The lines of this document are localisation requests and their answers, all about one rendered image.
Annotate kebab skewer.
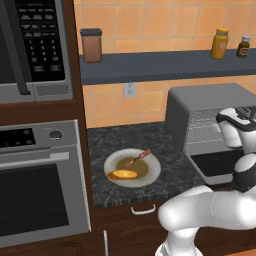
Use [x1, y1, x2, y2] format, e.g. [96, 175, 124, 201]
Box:
[125, 147, 156, 167]

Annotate golden baguette bread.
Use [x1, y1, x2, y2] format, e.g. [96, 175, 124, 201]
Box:
[106, 169, 139, 181]

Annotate round oven knob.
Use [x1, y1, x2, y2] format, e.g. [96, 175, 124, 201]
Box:
[48, 129, 63, 141]

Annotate silver toaster oven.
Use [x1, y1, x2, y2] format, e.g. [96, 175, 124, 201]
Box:
[164, 82, 256, 186]

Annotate toaster oven glass door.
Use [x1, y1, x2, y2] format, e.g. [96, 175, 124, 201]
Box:
[188, 148, 248, 186]

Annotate silver microwave oven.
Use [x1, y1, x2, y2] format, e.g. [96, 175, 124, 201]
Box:
[0, 0, 75, 105]

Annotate brown wooden cupboard door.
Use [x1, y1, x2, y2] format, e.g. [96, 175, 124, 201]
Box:
[105, 223, 174, 256]

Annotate silver built-in oven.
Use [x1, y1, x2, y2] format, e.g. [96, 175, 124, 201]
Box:
[0, 119, 92, 250]

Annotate white round plate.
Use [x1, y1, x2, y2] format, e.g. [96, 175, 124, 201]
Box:
[103, 147, 162, 189]

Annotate brown wooden drawer front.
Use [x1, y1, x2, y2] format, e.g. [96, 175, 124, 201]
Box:
[94, 199, 168, 231]

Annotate brown jar with black lid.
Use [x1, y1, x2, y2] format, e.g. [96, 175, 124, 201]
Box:
[79, 27, 104, 64]

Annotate yellow mustard bottle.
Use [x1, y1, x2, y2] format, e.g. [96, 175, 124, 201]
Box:
[210, 27, 231, 61]

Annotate dark brown sauce bottle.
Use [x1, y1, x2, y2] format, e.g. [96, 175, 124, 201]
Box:
[236, 35, 252, 59]

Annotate white wall outlet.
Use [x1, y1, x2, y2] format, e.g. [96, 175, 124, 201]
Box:
[123, 81, 137, 100]

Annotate dark grey wall shelf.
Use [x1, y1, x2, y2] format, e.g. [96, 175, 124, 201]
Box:
[78, 48, 256, 86]

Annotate white drawer handle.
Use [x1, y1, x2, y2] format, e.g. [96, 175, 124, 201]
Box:
[130, 203, 157, 216]

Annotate silver oven door handle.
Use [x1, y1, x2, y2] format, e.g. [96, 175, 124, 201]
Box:
[0, 151, 71, 171]

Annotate white cupboard door handle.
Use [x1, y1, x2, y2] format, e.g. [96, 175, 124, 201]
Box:
[102, 229, 110, 256]

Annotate dark microwave door handle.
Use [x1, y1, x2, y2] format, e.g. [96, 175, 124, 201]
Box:
[2, 0, 32, 96]

